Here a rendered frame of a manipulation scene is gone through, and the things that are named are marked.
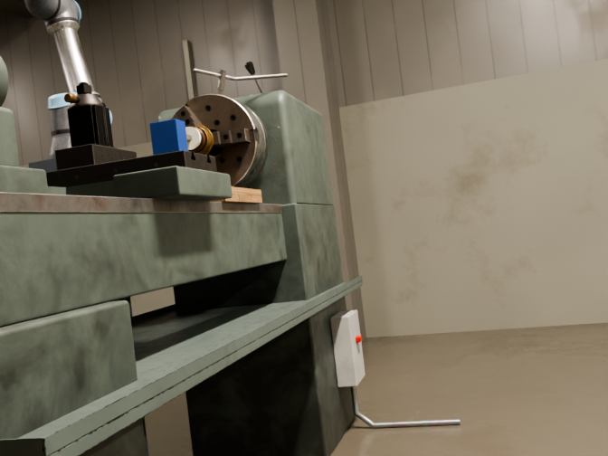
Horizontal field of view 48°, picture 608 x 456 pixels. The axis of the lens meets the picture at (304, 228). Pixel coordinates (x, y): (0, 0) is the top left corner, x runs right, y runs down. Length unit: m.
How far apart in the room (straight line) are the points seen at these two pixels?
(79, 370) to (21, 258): 0.19
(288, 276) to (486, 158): 2.52
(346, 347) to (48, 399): 1.64
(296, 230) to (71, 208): 1.20
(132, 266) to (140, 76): 4.24
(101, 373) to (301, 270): 1.22
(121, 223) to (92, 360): 0.29
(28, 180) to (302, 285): 1.25
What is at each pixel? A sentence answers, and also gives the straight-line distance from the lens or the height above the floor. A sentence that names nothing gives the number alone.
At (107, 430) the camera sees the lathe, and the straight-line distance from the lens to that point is 0.97.
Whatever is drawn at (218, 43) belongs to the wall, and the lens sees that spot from 5.21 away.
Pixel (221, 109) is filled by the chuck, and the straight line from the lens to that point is 2.19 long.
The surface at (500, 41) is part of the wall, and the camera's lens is 4.66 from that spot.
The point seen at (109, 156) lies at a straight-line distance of 1.69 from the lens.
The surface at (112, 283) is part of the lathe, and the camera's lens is 1.25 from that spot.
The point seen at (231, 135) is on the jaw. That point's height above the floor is 1.09.
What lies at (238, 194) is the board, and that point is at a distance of 1.84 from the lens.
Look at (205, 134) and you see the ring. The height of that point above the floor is 1.09.
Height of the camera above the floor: 0.76
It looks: 1 degrees up
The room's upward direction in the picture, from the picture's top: 7 degrees counter-clockwise
